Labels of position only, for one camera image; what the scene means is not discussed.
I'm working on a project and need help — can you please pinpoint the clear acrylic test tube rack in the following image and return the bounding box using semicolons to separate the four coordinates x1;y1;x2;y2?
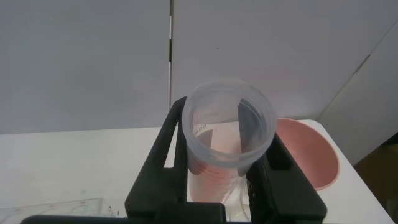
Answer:
0;197;119;219

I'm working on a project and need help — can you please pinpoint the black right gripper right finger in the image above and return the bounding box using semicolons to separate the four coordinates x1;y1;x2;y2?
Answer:
238;98;328;224

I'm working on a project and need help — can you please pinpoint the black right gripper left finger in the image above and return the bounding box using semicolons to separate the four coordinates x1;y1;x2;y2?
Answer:
124;96;189;219

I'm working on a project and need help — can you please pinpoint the test tube with red pigment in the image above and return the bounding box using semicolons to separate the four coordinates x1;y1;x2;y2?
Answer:
181;78;278;203

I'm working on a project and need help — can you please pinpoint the pink plastic bowl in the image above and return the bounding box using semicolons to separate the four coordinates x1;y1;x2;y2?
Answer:
274;118;341;192

